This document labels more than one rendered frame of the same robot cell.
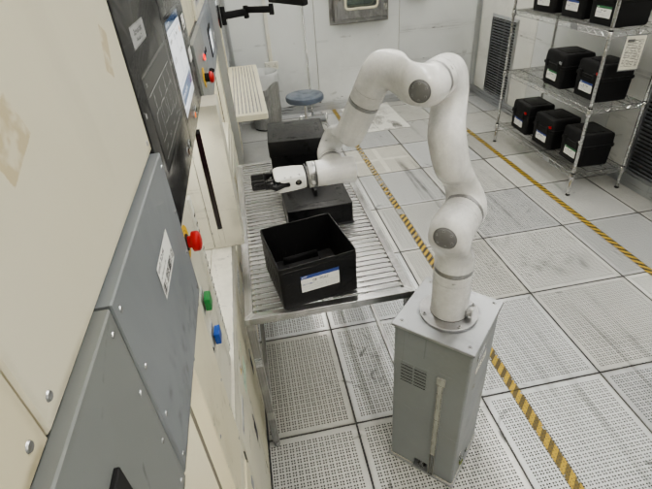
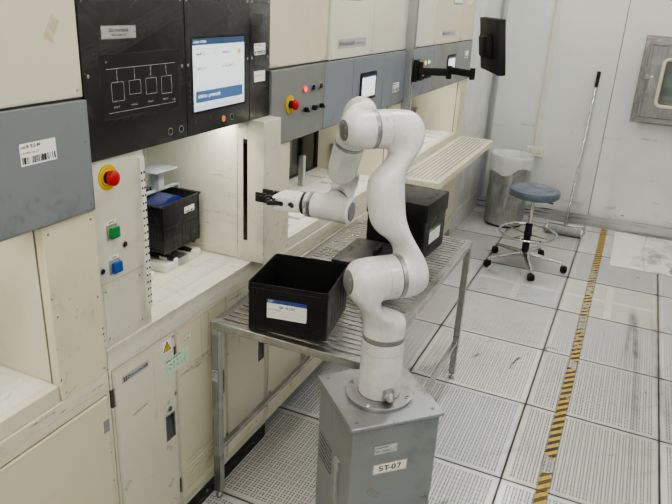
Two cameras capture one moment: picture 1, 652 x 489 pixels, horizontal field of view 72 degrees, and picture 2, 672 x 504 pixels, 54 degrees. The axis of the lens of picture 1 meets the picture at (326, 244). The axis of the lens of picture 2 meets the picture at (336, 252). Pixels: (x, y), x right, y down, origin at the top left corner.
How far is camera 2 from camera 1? 1.16 m
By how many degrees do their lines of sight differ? 31
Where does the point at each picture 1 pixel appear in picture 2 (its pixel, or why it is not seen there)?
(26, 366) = not seen: outside the picture
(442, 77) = (363, 122)
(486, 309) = (416, 409)
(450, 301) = (365, 369)
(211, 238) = (236, 246)
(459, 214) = (368, 263)
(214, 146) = (256, 159)
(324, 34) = (618, 130)
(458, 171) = (380, 220)
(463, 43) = not seen: outside the picture
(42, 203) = not seen: outside the picture
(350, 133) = (332, 168)
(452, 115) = (388, 166)
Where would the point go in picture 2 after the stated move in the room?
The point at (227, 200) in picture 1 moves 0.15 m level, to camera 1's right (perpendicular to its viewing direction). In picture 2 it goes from (256, 213) to (289, 222)
